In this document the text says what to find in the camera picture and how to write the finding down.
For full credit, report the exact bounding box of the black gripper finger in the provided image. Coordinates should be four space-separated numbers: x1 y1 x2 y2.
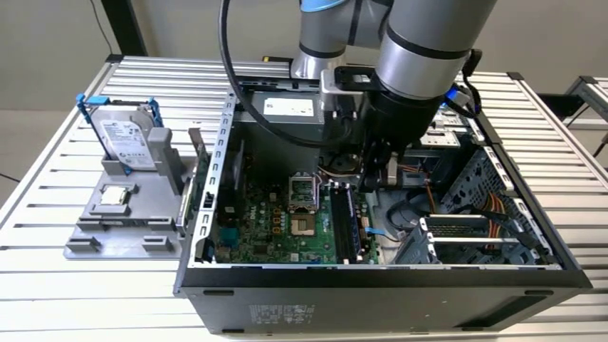
386 152 405 188
358 142 389 192

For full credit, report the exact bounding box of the small black round fan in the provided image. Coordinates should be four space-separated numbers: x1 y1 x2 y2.
322 152 362 172

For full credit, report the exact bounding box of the grey metal drive cage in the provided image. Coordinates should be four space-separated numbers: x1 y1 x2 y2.
402 106 476 188

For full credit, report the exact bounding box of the metal locking lever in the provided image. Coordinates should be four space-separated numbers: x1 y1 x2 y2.
313 179 329 214

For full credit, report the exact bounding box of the metal socket cover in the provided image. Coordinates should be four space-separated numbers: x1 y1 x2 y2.
288 172 318 212

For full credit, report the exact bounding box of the grey power supply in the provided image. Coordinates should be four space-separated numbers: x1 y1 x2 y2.
234 90 326 179

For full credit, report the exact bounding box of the perforated metal disk bay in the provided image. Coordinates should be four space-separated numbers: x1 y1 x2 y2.
393 213 528 266

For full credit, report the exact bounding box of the CPU socket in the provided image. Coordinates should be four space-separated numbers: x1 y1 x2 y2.
289 213 318 239

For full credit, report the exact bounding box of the green motherboard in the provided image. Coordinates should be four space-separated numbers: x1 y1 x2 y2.
213 180 384 266

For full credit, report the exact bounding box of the green graphics card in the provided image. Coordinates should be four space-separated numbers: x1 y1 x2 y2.
173 124 213 238

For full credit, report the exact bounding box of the black PC case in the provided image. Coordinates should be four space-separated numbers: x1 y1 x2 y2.
170 73 594 336

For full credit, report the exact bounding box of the metal slat side table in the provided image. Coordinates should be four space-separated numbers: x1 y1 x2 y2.
562 75 608 130

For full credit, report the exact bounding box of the grey parts rack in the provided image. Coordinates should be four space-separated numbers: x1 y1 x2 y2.
62 128 200 261

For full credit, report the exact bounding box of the hard disk in blue carrier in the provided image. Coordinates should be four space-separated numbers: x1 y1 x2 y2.
74 94 165 177

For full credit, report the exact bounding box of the silver CPU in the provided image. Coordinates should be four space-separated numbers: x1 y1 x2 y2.
97 185 129 207

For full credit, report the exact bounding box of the black looped cable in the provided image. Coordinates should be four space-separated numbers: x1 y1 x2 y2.
385 194 430 236

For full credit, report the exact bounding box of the silver camera with black cable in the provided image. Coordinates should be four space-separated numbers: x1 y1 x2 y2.
318 66 378 126

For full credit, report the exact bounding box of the black cable with blue plug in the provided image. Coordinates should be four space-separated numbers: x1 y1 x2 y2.
364 227 414 244

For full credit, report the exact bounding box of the orange yellow wire bundle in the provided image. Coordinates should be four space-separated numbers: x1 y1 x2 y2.
481 194 508 240

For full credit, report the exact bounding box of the thick black camera cable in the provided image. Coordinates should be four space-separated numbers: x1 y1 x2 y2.
216 0 366 147

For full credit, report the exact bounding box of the black metal frame post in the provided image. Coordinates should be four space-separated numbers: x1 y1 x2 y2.
101 0 149 58

